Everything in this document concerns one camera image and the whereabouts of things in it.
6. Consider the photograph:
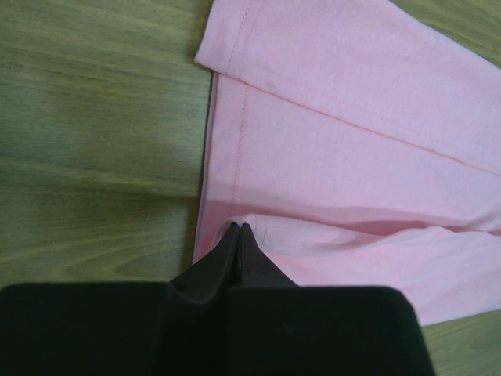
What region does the pink t shirt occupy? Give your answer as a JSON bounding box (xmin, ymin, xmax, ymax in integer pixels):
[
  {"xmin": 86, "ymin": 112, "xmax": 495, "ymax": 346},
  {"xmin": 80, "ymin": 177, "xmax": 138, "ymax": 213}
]
[{"xmin": 193, "ymin": 1, "xmax": 500, "ymax": 325}]

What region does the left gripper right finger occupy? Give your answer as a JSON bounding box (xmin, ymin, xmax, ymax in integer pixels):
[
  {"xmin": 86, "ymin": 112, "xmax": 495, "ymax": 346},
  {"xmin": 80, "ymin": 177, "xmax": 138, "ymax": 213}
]
[{"xmin": 236, "ymin": 223, "xmax": 298, "ymax": 287}]

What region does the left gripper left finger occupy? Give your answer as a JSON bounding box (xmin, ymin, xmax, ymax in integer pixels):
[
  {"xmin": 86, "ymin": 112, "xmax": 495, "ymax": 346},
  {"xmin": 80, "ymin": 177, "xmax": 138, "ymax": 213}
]
[{"xmin": 169, "ymin": 223, "xmax": 240, "ymax": 306}]

